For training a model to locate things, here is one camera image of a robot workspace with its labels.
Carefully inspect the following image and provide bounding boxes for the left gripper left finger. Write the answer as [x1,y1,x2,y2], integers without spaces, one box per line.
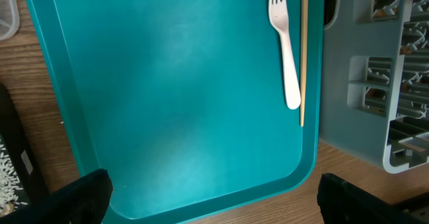
[1,169,113,224]

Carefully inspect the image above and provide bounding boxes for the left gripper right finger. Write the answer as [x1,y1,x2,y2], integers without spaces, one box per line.
[317,173,424,224]

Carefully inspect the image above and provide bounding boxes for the pile of rice and nuts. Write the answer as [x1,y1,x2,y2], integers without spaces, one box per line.
[0,139,29,217]

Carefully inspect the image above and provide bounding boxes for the white plastic fork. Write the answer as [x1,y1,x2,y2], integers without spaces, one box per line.
[268,0,301,109]

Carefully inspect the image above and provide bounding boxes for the wooden chopstick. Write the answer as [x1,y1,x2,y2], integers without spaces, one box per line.
[300,0,308,127]

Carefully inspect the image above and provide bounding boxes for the black plastic tray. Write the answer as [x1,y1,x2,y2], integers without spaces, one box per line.
[1,85,49,205]

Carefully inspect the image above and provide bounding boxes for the grey dish rack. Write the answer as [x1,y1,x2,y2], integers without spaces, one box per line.
[320,0,428,174]

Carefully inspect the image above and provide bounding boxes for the teal plastic tray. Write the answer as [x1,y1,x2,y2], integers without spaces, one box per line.
[26,0,324,223]

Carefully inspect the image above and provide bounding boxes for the clear plastic bin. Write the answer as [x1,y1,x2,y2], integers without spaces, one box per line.
[0,0,19,41]

